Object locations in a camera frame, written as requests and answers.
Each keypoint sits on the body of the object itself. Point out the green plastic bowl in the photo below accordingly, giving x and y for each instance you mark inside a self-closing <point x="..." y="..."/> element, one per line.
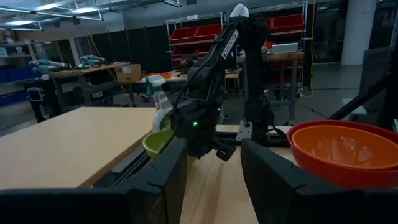
<point x="155" y="141"/>

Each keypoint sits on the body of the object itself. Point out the workbench with wooden top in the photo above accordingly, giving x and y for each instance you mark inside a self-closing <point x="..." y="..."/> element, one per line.
<point x="280" y="57"/>

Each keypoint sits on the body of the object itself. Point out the red storage bin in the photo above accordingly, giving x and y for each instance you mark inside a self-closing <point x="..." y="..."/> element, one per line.
<point x="287" y="22"/>
<point x="207" y="31"/>
<point x="183" y="35"/>

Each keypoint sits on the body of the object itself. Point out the light wooden side table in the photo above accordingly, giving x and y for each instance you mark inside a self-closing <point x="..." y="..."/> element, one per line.
<point x="71" y="143"/>

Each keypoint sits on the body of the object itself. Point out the green cleaner spray bottle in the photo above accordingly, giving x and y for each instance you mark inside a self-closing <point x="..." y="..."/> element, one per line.
<point x="161" y="109"/>

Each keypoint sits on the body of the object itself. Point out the tall metal shelf rack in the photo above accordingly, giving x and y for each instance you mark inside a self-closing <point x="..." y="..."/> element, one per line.
<point x="303" y="56"/>

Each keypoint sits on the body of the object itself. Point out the grey mesh panel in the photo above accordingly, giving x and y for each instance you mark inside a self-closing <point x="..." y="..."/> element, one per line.
<point x="374" y="74"/>

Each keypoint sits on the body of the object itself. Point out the black stand with screen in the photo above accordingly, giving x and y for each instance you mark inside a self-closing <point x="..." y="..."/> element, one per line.
<point x="35" y="96"/>

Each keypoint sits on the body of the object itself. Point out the orange plastic bowl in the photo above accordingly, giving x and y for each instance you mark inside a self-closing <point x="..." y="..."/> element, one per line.
<point x="342" y="149"/>

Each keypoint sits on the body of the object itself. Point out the white rounded cap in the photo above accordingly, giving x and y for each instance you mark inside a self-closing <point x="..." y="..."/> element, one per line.
<point x="239" y="11"/>

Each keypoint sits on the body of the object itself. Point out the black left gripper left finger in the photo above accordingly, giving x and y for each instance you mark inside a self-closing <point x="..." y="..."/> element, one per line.
<point x="93" y="205"/>

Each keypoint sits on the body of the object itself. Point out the black aluminium frame rail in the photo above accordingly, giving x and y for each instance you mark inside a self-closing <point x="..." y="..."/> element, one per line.
<point x="124" y="169"/>

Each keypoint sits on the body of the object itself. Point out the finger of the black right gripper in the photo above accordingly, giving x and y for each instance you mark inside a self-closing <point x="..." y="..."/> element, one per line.
<point x="226" y="152"/>

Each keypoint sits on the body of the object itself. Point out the light blue robot arm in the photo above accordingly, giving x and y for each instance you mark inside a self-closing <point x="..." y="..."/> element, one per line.
<point x="91" y="59"/>
<point x="49" y="64"/>

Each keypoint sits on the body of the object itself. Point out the white round pillar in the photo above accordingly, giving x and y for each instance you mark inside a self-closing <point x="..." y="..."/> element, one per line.
<point x="357" y="31"/>

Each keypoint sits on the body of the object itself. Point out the red plastic bowl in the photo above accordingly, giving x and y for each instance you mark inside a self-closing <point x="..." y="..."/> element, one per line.
<point x="326" y="177"/>

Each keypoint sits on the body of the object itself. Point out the white flat box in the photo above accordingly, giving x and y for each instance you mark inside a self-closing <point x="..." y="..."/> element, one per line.
<point x="284" y="48"/>

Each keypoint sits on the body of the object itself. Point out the black diagonal frame strut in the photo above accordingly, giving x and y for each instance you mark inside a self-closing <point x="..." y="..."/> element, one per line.
<point x="357" y="101"/>

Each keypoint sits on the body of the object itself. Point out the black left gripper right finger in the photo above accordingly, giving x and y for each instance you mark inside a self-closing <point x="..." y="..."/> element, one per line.
<point x="295" y="202"/>

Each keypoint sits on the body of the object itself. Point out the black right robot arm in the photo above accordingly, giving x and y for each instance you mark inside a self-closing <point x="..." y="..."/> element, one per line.
<point x="255" y="62"/>

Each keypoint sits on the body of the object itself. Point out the brown cardboard box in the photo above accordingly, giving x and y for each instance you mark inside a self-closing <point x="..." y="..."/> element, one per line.
<point x="128" y="73"/>

